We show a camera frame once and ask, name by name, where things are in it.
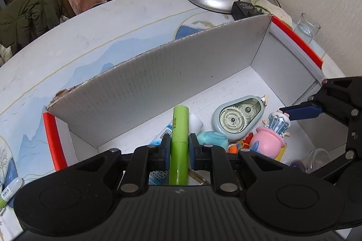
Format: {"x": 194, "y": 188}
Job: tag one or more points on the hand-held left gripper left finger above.
{"x": 165, "y": 149}

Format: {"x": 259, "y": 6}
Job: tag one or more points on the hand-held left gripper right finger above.
{"x": 195, "y": 150}

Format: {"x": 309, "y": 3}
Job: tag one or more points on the small clear glass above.
{"x": 305, "y": 30}

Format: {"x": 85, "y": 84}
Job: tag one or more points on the grey-blue correction tape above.
{"x": 237, "y": 116}

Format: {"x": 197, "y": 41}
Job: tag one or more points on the teal oval eraser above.
{"x": 212, "y": 139}

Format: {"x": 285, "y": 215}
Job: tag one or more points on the green lip balm tube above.
{"x": 179, "y": 144}

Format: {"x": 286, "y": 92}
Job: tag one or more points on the small yellow box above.
{"x": 281, "y": 153}

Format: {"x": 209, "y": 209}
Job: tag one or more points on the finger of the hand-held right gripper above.
{"x": 302, "y": 112}
{"x": 352, "y": 142}

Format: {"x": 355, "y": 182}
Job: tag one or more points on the green marker pen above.
{"x": 10, "y": 190}

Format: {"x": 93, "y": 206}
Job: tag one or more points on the red cardboard box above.
{"x": 169, "y": 74}

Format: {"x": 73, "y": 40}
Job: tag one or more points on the glass vial silver cap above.
{"x": 319, "y": 157}

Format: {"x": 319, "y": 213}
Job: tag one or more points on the white tube blue label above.
{"x": 195, "y": 122}

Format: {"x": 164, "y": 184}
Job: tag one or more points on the green jacket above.
{"x": 25, "y": 17}

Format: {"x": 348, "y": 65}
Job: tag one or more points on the white embroidered cloth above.
{"x": 278, "y": 13}

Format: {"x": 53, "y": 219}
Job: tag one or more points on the cream puffy jacket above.
{"x": 4, "y": 55}

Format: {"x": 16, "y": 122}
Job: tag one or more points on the pink pig figure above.
{"x": 267, "y": 140}

